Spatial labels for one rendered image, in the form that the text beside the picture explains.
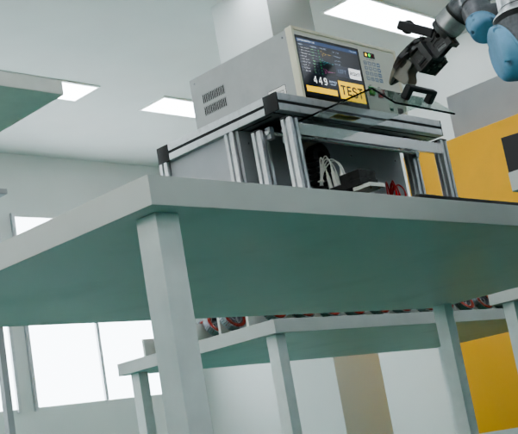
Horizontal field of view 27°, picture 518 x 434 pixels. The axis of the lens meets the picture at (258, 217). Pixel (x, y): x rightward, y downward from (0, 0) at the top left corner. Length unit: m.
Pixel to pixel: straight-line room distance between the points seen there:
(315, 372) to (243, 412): 3.84
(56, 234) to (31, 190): 8.16
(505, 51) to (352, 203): 0.44
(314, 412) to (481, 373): 1.04
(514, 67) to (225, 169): 0.81
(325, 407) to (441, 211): 4.46
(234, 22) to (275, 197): 5.49
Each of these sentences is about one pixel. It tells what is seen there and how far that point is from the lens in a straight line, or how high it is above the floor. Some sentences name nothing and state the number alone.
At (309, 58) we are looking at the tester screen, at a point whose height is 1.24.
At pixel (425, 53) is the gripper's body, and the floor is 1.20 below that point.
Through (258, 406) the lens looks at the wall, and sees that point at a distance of 10.32.
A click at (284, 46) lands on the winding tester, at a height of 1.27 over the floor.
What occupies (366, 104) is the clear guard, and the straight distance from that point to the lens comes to 2.60.
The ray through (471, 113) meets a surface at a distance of 6.93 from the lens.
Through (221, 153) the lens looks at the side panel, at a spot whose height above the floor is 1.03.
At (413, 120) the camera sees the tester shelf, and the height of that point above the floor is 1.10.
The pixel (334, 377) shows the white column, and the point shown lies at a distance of 6.58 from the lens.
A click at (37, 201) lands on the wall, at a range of 10.03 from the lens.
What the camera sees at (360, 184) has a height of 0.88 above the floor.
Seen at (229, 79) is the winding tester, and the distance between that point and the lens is 2.87.
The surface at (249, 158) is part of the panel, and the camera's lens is 2.64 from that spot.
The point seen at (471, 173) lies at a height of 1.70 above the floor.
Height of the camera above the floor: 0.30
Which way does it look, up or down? 12 degrees up
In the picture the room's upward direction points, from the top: 10 degrees counter-clockwise
